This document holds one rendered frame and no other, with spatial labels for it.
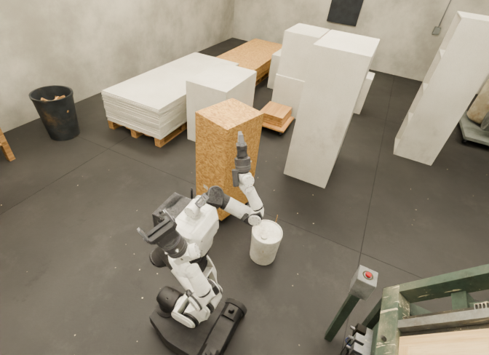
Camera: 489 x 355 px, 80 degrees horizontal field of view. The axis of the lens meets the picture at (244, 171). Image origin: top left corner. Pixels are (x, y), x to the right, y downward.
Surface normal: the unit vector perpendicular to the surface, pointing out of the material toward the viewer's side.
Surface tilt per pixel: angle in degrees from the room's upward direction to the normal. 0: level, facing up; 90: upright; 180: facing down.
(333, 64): 90
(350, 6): 90
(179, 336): 0
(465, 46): 90
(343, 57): 90
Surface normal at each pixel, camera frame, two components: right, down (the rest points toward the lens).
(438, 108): -0.43, 0.53
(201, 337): 0.10, -0.78
